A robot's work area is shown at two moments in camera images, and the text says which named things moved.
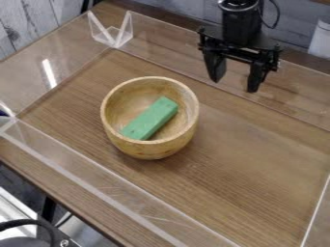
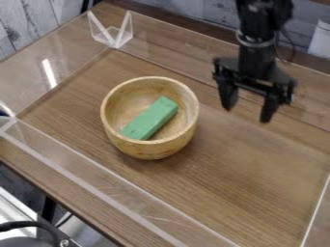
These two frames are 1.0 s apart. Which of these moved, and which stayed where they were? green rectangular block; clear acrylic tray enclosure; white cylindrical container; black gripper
Moved: black gripper
Stayed: white cylindrical container; clear acrylic tray enclosure; green rectangular block
